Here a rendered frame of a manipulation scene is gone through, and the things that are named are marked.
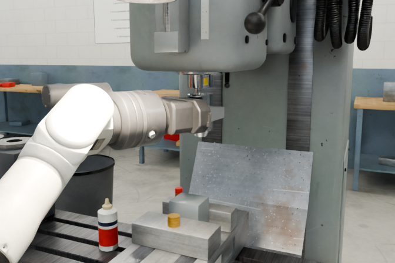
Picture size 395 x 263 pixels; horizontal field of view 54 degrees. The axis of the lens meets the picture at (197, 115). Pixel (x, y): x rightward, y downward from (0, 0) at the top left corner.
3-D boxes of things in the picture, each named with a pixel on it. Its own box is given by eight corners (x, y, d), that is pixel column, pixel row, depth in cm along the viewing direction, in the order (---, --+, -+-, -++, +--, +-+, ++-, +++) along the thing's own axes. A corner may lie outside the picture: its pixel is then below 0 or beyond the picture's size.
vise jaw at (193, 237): (208, 261, 63) (208, 238, 62) (131, 243, 69) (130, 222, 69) (221, 245, 68) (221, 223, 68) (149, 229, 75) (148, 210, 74)
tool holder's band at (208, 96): (217, 99, 68) (218, 94, 68) (193, 101, 66) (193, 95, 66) (207, 97, 72) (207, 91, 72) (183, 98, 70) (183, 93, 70)
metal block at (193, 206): (198, 237, 70) (198, 205, 69) (168, 231, 73) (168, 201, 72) (208, 225, 75) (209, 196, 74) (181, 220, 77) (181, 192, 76)
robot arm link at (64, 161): (123, 100, 53) (75, 169, 43) (101, 134, 59) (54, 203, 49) (82, 73, 52) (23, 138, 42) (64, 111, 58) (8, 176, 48)
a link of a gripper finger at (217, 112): (221, 120, 70) (195, 124, 66) (221, 103, 69) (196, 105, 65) (227, 121, 69) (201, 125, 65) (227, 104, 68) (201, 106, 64)
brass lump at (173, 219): (176, 228, 66) (176, 219, 66) (165, 226, 67) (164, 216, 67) (182, 223, 68) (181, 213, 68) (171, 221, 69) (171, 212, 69)
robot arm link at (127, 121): (152, 126, 55) (76, 136, 47) (123, 164, 62) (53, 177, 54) (123, 66, 59) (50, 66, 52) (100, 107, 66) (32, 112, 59)
